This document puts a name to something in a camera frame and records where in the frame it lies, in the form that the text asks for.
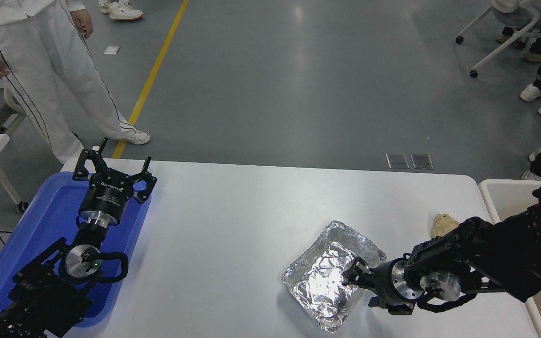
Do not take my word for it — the white wheeled office chair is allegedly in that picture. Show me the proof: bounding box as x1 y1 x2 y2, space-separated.
456 0 541 78

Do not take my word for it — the metal floor plate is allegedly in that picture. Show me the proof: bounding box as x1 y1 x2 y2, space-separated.
410 154 434 170
386 154 410 170

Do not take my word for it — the person's left hand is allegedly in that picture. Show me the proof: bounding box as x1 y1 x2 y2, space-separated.
70 9 94 39

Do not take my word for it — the blue plastic tray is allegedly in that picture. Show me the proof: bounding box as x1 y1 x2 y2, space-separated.
0 171 154 328

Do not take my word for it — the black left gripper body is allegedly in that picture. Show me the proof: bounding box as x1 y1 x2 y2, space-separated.
78 173 136 223

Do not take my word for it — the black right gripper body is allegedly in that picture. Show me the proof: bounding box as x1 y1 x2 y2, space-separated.
367 260 395 305

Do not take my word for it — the large pale bin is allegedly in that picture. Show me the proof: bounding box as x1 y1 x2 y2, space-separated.
479 179 541 338

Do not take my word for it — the crumpled tan paper ball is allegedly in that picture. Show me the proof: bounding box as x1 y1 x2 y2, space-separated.
431 214 461 238

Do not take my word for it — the silver foil tray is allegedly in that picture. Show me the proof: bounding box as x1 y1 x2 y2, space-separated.
281 220 387 333

